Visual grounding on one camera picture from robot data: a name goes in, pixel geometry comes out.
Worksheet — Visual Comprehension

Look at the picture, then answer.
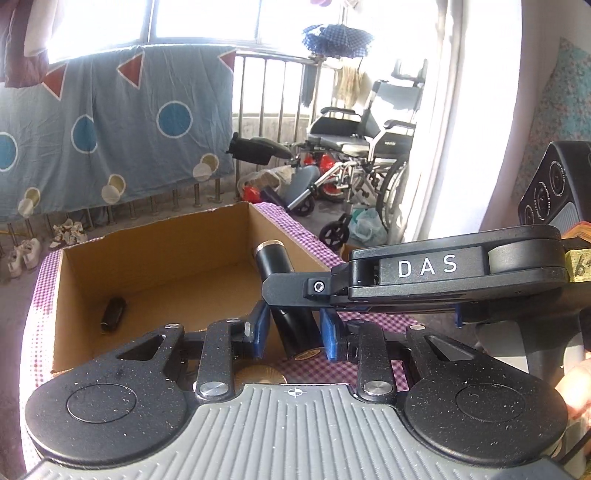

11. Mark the metal railing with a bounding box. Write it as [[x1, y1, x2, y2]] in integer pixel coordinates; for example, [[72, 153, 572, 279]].
[[0, 50, 334, 259]]

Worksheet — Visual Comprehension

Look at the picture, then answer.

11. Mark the black bottle with gold cap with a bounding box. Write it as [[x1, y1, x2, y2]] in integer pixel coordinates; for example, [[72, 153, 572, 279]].
[[252, 240, 324, 361]]

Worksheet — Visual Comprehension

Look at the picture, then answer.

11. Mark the person's right hand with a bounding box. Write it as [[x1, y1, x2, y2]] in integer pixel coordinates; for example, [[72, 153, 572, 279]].
[[560, 352, 591, 419]]

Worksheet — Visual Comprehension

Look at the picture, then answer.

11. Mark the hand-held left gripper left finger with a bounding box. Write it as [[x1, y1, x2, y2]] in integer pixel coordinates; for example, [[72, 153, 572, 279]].
[[117, 304, 269, 403]]

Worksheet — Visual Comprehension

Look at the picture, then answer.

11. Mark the grey calf pad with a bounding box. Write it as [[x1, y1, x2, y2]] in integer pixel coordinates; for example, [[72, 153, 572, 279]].
[[281, 166, 322, 216]]

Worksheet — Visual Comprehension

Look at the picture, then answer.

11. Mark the small dark brown bottle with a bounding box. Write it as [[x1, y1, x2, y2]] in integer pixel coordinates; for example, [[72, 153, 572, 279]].
[[100, 298, 127, 333]]

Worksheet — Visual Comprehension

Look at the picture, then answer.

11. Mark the floral cloth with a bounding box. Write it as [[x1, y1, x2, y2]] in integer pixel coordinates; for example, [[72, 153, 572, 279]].
[[512, 37, 591, 195]]

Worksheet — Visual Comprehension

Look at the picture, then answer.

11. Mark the beige bag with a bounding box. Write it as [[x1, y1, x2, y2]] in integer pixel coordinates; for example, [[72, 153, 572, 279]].
[[238, 168, 293, 195]]

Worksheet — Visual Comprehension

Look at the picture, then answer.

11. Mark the beige hanging towel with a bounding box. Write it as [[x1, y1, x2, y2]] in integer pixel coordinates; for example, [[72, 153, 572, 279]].
[[335, 65, 371, 108]]

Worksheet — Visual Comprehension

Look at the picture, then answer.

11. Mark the white and pink sneaker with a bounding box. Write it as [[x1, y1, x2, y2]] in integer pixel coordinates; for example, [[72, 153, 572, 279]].
[[18, 239, 42, 271], [2, 244, 24, 278]]

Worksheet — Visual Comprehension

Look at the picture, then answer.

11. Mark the window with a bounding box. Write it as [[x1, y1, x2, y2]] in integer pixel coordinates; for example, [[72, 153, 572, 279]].
[[46, 0, 444, 62]]

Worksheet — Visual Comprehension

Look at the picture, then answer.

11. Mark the dark jar rose gold lid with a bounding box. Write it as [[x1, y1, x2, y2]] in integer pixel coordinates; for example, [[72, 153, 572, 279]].
[[237, 364, 286, 385]]

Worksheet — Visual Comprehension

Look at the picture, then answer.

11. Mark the purple checkered tablecloth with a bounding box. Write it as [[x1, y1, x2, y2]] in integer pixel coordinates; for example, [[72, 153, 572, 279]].
[[18, 200, 481, 467]]

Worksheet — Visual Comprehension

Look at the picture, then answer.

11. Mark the white hanging cloth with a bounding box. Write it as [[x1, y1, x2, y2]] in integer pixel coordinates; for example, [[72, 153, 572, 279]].
[[23, 0, 52, 58]]

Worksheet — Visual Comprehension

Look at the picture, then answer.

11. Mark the green plastic bag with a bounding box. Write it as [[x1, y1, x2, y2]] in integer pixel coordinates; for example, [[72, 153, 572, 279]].
[[348, 208, 387, 246]]

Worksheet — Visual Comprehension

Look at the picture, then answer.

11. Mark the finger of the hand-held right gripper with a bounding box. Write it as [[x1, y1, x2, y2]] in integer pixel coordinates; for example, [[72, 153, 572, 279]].
[[261, 262, 352, 309]]

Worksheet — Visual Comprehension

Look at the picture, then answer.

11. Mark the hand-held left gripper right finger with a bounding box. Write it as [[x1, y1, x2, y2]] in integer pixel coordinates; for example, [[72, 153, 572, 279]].
[[321, 308, 481, 403]]

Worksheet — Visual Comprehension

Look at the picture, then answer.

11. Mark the grey hanging towel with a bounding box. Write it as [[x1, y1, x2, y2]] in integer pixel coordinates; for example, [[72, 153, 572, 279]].
[[300, 65, 320, 108]]

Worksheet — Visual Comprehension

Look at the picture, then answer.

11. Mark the wheelchair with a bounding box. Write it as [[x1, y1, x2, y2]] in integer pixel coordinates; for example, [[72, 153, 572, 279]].
[[291, 59, 428, 252]]

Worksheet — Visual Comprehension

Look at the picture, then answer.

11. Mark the dark red hanging cloth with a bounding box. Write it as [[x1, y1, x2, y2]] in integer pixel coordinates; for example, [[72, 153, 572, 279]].
[[0, 0, 51, 88]]

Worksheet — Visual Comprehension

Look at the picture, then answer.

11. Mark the blue blanket with circles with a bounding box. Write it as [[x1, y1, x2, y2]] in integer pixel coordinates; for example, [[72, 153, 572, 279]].
[[0, 44, 237, 223]]

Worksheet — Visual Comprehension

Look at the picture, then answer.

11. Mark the blue checkered umbrella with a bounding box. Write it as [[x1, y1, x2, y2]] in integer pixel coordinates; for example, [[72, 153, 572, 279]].
[[302, 23, 375, 59]]

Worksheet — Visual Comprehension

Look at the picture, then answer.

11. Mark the black padded leg rest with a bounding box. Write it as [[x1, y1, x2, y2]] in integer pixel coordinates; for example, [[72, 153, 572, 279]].
[[227, 132, 291, 165]]

